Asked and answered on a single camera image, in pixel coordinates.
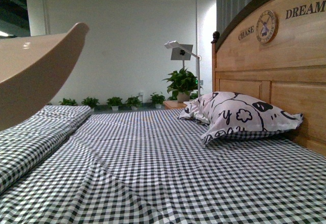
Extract small potted plant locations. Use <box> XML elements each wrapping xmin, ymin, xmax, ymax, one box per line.
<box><xmin>150</xmin><ymin>92</ymin><xmax>166</xmax><ymax>108</ymax></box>
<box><xmin>81</xmin><ymin>97</ymin><xmax>99</xmax><ymax>111</ymax></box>
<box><xmin>59</xmin><ymin>98</ymin><xmax>78</xmax><ymax>106</ymax></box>
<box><xmin>107</xmin><ymin>97</ymin><xmax>123</xmax><ymax>111</ymax></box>
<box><xmin>125</xmin><ymin>96</ymin><xmax>142</xmax><ymax>110</ymax></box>

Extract far wooden nightstand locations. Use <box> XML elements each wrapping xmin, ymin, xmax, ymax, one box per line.
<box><xmin>163</xmin><ymin>100</ymin><xmax>187</xmax><ymax>109</ymax></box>

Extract large potted green plant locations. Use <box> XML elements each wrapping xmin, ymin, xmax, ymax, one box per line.
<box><xmin>164</xmin><ymin>68</ymin><xmax>198</xmax><ymax>102</ymax></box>

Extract white floor lamp stand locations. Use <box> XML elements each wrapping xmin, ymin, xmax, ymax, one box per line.
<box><xmin>165</xmin><ymin>41</ymin><xmax>201</xmax><ymax>98</ymax></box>

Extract printed white pillow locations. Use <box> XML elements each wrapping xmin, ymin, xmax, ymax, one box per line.
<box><xmin>178</xmin><ymin>91</ymin><xmax>304</xmax><ymax>145</ymax></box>

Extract checkered bed sheet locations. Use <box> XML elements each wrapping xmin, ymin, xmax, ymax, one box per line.
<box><xmin>1</xmin><ymin>110</ymin><xmax>325</xmax><ymax>223</ymax></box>

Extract wooden headboard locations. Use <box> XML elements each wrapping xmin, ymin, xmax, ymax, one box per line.
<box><xmin>212</xmin><ymin>0</ymin><xmax>325</xmax><ymax>155</ymax></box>

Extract folded checkered blanket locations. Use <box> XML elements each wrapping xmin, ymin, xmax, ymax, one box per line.
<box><xmin>1</xmin><ymin>105</ymin><xmax>92</xmax><ymax>192</ymax></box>

